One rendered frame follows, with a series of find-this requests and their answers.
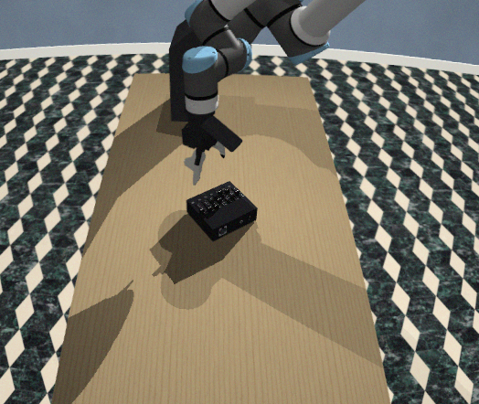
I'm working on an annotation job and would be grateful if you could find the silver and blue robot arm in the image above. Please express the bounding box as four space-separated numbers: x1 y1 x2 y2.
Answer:
182 0 366 152

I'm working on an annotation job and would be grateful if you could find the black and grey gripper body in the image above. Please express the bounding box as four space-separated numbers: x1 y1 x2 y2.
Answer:
182 107 217 151

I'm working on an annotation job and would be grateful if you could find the black lighting desk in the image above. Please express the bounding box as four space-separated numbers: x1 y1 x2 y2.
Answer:
186 181 258 241

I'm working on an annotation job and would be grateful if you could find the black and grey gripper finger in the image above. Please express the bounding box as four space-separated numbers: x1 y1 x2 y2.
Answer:
184 140 206 186
212 141 225 158

